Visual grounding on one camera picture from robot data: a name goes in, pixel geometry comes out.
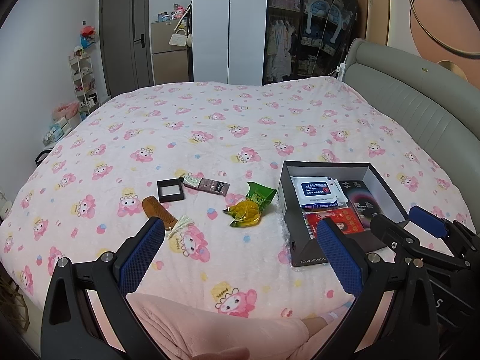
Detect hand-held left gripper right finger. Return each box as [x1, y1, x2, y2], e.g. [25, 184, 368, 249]
[317, 217, 439, 360]

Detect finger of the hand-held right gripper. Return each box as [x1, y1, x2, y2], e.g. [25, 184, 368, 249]
[369, 213, 469, 271]
[408, 205, 480, 256]

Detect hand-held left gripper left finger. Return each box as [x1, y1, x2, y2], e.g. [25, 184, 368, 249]
[40, 217, 177, 360]

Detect black cardboard box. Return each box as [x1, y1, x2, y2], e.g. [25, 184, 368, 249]
[277, 160, 407, 269]

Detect wooden comb with tassel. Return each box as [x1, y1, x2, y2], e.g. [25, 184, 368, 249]
[142, 195, 196, 239]

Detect green yellow snack packet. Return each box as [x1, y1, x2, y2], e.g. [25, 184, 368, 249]
[223, 182, 278, 229]

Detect red packet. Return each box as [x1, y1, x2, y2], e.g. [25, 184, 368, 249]
[302, 206, 364, 241]

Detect black purple card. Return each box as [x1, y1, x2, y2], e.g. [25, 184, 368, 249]
[343, 180, 379, 218]

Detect white wet wipes pack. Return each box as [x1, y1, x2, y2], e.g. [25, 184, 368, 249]
[290, 176, 351, 211]

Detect small green white sachet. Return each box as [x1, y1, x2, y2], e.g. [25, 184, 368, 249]
[179, 172, 205, 188]

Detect brown sachet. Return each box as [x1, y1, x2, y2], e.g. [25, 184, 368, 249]
[197, 179, 230, 196]

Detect person's pink clothing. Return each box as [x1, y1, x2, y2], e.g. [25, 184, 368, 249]
[125, 294, 355, 360]

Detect grey padded headboard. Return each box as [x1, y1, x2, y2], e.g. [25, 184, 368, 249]
[343, 38, 480, 211]

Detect tissue boxes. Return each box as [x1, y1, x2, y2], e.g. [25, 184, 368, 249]
[43, 117, 72, 145]

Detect pink printed blanket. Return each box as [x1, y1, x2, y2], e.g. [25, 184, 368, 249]
[0, 75, 473, 316]

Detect white rack shelf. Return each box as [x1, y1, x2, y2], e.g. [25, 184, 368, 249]
[68, 50, 99, 117]

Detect beige cabinet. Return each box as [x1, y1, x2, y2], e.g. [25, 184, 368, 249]
[151, 20, 194, 85]

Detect grey door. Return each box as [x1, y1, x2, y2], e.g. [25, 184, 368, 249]
[98, 0, 155, 98]

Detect white handbag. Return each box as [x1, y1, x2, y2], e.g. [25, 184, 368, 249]
[169, 28, 188, 47]

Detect glass display cabinet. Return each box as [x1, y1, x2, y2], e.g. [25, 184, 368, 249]
[262, 0, 355, 85]

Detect white wardrobe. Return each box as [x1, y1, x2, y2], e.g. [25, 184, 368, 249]
[192, 0, 269, 87]

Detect plush toys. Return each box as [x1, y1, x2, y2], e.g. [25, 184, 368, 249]
[157, 3, 192, 23]

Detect black square frame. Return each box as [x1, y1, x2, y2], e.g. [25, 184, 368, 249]
[157, 179, 186, 203]

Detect gold wire basket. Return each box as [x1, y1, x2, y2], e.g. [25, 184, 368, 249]
[0, 270, 31, 342]

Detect round wall decoration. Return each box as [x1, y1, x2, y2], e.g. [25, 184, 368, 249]
[352, 0, 480, 72]

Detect red plush wall ornament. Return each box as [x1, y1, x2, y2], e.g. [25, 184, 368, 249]
[80, 23, 97, 49]

